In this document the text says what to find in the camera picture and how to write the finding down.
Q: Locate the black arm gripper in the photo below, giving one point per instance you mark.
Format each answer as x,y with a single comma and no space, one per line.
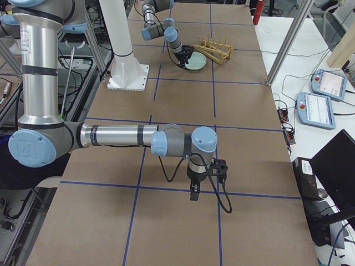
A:
194,177

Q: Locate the teach pendant tablet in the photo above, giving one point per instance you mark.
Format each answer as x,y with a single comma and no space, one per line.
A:
315,110
329,83

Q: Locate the aluminium frame post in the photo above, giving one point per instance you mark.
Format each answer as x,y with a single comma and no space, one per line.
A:
288,40

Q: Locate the wooden dish rack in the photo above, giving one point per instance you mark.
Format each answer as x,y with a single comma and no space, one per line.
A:
217,50

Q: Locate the red cylinder tube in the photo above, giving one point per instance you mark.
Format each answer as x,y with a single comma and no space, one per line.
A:
258,11

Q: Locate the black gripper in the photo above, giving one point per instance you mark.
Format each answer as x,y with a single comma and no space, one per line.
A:
183,52

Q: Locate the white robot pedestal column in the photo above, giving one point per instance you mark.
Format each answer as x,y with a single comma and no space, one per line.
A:
126,72

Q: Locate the black small computer box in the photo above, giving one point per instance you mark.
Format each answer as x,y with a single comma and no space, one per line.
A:
305,178

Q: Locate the black monitor on stand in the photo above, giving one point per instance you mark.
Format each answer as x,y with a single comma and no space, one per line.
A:
333,165

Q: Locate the orange terminal connector block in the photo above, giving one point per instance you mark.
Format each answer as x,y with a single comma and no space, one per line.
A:
282,112

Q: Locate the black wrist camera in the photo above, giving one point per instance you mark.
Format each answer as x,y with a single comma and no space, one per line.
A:
187,50
218,168

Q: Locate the far teach pendant tablet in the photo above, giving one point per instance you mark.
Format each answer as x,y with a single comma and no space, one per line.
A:
329,83

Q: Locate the near teach pendant tablet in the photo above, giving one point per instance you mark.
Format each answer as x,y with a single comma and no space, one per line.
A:
315,110

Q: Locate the light green plate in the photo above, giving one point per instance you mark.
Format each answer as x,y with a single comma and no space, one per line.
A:
197,61

